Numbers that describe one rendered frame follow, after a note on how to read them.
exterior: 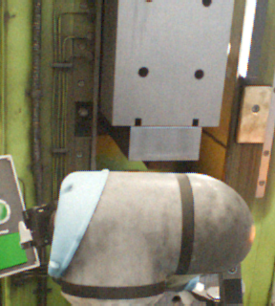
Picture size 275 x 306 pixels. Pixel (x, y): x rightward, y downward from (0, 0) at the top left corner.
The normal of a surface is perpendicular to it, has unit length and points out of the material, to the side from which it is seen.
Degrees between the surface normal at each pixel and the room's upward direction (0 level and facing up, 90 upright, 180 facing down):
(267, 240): 90
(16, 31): 90
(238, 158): 90
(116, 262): 70
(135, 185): 25
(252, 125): 90
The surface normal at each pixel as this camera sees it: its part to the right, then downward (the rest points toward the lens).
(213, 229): 0.41, 0.08
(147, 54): 0.29, 0.37
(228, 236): 0.60, 0.21
